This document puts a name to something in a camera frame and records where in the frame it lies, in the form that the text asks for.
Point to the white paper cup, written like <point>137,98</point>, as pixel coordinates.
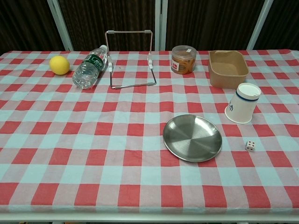
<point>240,107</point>

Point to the small white die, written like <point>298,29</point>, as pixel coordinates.
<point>249,146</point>

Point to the silver metal bowl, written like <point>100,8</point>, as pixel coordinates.
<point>191,140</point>

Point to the clear jar of rubber bands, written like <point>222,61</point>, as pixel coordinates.
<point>183,63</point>

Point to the red white checkered tablecloth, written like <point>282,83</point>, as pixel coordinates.
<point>93,140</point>

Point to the clear plastic water bottle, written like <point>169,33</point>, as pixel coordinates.
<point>86,72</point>

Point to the brown paper box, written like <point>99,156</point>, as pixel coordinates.
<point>224,79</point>

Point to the yellow ball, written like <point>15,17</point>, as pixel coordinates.
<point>59,65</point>

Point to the dark brown curtain panel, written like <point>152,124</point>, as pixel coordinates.
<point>285,23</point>
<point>105,14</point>
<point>210,23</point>
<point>23,23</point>

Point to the white metal frame post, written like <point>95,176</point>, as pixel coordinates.
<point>61,28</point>
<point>161,23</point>
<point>261,23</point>

